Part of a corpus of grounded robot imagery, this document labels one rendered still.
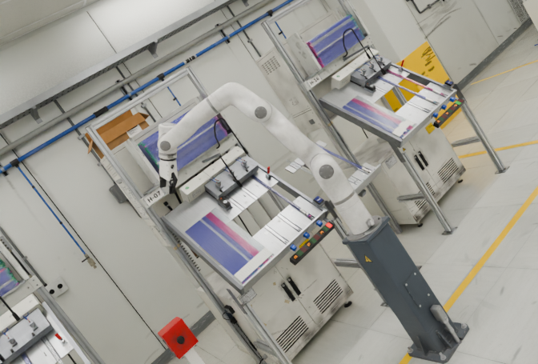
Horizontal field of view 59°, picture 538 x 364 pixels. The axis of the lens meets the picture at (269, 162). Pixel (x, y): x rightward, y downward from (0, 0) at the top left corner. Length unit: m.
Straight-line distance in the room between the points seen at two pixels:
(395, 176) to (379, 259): 1.40
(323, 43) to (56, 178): 2.45
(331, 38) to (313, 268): 1.71
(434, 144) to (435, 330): 1.79
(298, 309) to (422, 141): 1.62
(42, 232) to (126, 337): 1.13
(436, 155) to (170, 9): 2.86
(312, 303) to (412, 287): 0.93
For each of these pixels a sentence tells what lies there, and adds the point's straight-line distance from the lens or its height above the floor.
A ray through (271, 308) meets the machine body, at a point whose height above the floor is 0.39.
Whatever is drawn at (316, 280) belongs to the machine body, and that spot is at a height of 0.31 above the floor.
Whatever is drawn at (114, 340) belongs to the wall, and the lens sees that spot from 4.46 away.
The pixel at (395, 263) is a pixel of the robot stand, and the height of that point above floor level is 0.51.
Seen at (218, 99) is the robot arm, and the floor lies 1.59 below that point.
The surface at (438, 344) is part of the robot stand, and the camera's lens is 2.55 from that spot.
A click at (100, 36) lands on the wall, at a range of 4.73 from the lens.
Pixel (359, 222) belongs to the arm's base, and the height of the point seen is 0.76.
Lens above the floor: 1.54
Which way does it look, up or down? 8 degrees down
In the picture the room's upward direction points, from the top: 34 degrees counter-clockwise
